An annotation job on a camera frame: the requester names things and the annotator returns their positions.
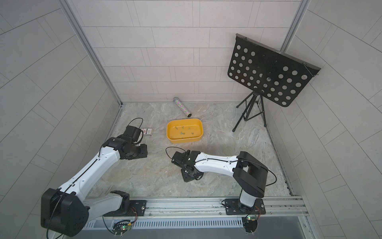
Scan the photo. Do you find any yellow plastic storage box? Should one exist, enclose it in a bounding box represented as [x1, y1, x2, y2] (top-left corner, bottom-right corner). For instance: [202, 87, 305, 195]
[166, 119, 204, 143]

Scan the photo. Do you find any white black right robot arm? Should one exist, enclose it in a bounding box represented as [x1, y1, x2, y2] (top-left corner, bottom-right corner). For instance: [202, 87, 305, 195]
[172, 150, 272, 212]

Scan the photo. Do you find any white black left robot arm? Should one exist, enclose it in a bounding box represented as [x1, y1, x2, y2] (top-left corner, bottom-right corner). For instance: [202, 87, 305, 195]
[41, 137, 148, 239]

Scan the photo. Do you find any playing card box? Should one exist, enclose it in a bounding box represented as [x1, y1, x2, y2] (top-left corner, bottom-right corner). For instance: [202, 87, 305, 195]
[142, 127, 154, 136]

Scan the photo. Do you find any rhinestone silver microphone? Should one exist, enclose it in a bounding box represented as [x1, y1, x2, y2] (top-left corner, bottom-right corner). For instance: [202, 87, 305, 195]
[173, 97, 192, 118]

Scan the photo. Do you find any right green circuit board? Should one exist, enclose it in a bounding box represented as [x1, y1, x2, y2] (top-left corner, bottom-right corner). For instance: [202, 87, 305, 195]
[242, 216, 258, 234]

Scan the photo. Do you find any green circuit board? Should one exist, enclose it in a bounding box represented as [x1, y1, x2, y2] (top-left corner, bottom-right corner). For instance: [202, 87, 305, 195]
[242, 216, 258, 234]
[112, 220, 132, 237]

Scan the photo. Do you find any left green circuit board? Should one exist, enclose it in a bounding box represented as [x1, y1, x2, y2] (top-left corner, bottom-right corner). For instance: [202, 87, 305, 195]
[112, 220, 132, 237]

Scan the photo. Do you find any black perforated music stand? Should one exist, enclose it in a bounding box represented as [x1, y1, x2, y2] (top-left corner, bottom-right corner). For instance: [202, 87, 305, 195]
[227, 34, 321, 121]

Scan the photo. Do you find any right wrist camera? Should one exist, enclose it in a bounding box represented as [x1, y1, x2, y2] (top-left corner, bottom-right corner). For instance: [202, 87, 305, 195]
[172, 150, 191, 168]

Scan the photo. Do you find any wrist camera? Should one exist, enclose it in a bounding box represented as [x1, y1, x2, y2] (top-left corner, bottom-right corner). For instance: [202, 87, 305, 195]
[172, 150, 191, 168]
[123, 125, 143, 144]

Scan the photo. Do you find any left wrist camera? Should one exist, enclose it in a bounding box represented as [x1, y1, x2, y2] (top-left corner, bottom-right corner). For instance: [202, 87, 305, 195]
[123, 125, 143, 144]

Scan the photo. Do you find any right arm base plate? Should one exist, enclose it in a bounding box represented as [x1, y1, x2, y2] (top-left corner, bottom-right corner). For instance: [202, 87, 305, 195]
[221, 198, 266, 216]

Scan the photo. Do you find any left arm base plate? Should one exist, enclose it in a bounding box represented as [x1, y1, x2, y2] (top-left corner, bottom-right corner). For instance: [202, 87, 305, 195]
[104, 200, 147, 217]

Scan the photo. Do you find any aluminium rail frame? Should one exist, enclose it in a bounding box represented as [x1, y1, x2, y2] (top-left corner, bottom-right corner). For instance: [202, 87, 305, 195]
[82, 196, 317, 239]

